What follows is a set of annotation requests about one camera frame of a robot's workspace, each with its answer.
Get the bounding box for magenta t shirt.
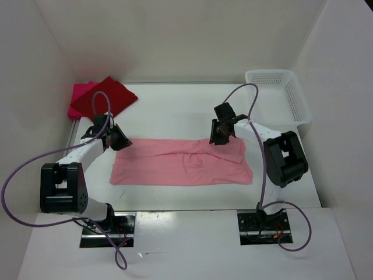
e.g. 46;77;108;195
67;81;98;120

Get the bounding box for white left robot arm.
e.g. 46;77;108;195
40;124;132;233

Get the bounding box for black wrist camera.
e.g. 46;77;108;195
92;114;113;134
214;102;236;122

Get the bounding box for white perforated plastic basket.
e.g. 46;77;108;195
245;69;312;127

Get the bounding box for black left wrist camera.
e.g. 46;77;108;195
92;114;113;134

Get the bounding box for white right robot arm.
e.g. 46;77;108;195
210;115;309;189

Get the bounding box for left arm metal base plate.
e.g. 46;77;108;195
79;212;136;249

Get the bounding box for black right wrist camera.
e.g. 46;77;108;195
214;102;236;122

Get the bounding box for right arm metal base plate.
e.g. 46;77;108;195
237;209;293;246

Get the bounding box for light pink t shirt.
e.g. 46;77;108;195
110;138;254;187

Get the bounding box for dark red t shirt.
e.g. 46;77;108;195
71;76;139;119

